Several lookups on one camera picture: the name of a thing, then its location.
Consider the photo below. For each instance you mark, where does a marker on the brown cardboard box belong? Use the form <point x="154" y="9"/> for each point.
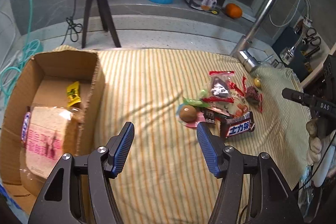
<point x="54" y="127"/>

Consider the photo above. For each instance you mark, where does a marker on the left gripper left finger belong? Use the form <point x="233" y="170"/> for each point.
<point x="61" y="200"/>

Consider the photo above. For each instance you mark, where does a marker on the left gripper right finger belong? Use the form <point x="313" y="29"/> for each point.
<point x="270" y="197"/>

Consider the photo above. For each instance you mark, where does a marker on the black tripod stand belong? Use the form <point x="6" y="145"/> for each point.
<point x="106" y="21"/>

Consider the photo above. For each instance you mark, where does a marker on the orange fruit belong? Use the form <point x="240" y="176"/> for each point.
<point x="233" y="11"/>

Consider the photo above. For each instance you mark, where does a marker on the green candy wrapper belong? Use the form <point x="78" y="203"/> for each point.
<point x="199" y="101"/>

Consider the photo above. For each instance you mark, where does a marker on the black scissors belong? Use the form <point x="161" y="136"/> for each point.
<point x="311" y="43"/>

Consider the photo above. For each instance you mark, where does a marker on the brown egg pink wrapper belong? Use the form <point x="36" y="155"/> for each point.
<point x="189" y="116"/>

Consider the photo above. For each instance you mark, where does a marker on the clear bag dark snack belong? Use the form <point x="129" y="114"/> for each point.
<point x="218" y="89"/>

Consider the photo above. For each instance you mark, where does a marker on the striped yellow cloth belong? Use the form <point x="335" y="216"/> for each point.
<point x="165" y="178"/>

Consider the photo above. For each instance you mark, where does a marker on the white red snack bag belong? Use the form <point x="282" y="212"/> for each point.
<point x="236" y="109"/>

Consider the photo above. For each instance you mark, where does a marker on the Snickers bar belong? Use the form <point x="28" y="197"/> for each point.
<point x="25" y="127"/>
<point x="235" y="126"/>

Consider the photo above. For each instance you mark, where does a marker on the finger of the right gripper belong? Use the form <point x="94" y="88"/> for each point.
<point x="299" y="97"/>

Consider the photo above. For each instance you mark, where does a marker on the gloved right hand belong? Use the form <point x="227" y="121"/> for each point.
<point x="314" y="127"/>

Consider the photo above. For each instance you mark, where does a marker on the small dark chocolate packet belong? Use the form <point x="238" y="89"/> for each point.
<point x="214" y="114"/>

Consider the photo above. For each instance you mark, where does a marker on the yellow candy packet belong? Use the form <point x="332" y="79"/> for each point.
<point x="73" y="94"/>

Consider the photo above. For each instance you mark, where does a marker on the small yellow green candy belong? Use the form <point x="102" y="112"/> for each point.
<point x="257" y="82"/>

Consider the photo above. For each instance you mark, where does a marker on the dark red jujube packet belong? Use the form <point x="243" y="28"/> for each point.
<point x="253" y="95"/>

